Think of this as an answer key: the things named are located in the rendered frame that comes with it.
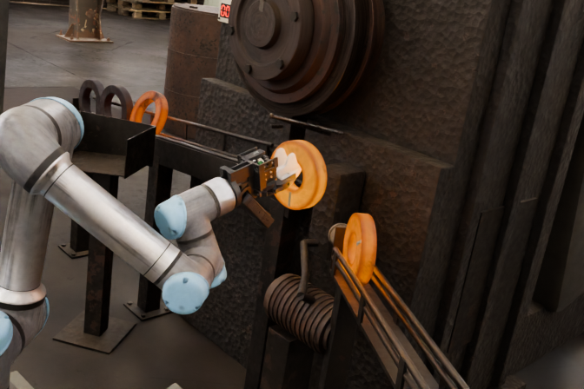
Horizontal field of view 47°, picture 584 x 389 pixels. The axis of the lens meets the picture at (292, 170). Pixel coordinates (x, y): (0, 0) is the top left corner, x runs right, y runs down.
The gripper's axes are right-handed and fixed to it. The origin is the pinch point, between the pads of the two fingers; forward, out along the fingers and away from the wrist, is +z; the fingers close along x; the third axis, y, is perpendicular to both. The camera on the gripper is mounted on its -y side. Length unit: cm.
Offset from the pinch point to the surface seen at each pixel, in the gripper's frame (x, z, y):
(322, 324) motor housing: -13.6, -7.0, -33.0
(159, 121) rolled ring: 92, 18, -24
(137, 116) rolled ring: 106, 18, -27
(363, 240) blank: -21.5, -2.1, -8.2
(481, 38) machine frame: -17.2, 41.1, 22.5
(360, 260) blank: -22.5, -4.3, -11.9
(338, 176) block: 2.7, 15.3, -10.1
